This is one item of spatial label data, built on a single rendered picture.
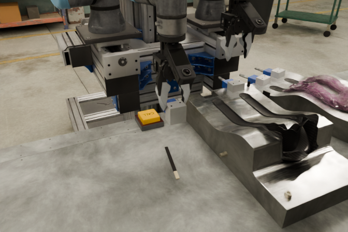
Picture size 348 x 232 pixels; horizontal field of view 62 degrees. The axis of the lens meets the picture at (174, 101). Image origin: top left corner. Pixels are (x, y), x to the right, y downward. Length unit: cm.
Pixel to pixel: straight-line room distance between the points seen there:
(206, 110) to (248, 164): 26
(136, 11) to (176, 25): 72
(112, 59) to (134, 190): 51
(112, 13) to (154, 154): 59
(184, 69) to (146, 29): 70
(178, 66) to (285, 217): 41
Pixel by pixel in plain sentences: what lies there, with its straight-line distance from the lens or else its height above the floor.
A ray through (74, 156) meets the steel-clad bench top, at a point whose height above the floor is 80.
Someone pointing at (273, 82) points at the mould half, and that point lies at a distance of 125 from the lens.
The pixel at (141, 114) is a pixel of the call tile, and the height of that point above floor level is 84.
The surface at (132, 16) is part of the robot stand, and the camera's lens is 142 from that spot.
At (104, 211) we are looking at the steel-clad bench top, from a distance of 75.
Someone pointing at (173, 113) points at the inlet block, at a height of 94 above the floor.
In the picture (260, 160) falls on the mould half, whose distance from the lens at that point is 75.
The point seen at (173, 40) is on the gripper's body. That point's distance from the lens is 72.
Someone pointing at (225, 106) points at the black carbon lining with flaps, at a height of 88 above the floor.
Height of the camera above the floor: 136
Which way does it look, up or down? 29 degrees down
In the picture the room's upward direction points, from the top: straight up
